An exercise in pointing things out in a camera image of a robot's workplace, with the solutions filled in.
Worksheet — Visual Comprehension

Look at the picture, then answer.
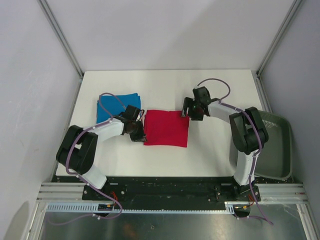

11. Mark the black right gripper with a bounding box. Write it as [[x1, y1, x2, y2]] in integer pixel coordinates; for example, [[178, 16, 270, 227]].
[[180, 97, 204, 121]]

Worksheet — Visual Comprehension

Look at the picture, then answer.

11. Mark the red t shirt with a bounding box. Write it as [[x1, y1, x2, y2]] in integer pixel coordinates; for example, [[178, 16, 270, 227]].
[[144, 109, 190, 148]]

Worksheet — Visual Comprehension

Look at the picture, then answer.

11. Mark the blue t shirt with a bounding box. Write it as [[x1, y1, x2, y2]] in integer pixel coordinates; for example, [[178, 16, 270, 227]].
[[96, 93, 141, 124]]

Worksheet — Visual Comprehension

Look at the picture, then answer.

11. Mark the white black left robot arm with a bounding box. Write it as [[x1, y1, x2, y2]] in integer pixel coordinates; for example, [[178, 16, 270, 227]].
[[56, 105, 146, 200]]

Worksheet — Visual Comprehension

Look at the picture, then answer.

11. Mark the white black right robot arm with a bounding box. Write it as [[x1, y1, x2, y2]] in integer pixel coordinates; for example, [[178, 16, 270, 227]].
[[182, 86, 269, 201]]

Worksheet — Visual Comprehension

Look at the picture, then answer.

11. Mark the dark green plastic tray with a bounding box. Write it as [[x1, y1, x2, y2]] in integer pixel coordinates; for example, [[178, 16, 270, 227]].
[[254, 110, 293, 181]]

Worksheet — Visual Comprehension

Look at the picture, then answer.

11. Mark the aluminium profile crossbar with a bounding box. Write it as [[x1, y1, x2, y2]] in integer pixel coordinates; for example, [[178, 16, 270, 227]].
[[257, 183, 309, 204]]

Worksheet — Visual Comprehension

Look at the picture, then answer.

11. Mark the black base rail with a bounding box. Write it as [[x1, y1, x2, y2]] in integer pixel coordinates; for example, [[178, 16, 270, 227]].
[[82, 176, 261, 210]]

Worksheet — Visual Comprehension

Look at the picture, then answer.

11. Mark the right aluminium frame post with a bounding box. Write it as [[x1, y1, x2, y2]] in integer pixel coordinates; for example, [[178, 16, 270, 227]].
[[255, 0, 306, 77]]

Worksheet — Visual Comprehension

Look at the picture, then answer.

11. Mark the aluminium frame post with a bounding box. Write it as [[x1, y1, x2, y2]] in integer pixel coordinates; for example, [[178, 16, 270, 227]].
[[36, 0, 84, 77], [255, 0, 306, 77]]

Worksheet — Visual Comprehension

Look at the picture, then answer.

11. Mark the grey slotted cable duct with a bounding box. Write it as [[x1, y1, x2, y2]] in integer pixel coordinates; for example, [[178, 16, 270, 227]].
[[46, 202, 235, 215]]

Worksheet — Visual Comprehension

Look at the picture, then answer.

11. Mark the left aluminium frame post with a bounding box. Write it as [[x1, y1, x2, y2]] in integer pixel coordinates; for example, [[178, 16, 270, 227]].
[[36, 0, 84, 77]]

